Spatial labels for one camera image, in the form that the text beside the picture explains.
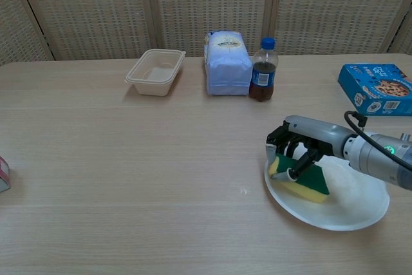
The woven bamboo folding screen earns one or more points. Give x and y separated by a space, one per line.
206 7

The white flour bag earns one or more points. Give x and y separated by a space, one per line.
228 69

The floral pink box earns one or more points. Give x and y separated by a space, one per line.
4 175

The green yellow sponge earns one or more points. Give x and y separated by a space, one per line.
310 180

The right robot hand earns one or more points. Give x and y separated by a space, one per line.
318 130

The cola bottle blue cap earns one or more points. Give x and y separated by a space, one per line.
264 75

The blue chocolate chip cookie box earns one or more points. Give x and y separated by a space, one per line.
375 89

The beige plastic food container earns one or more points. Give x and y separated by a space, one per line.
156 73

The round white plate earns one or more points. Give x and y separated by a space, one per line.
347 201

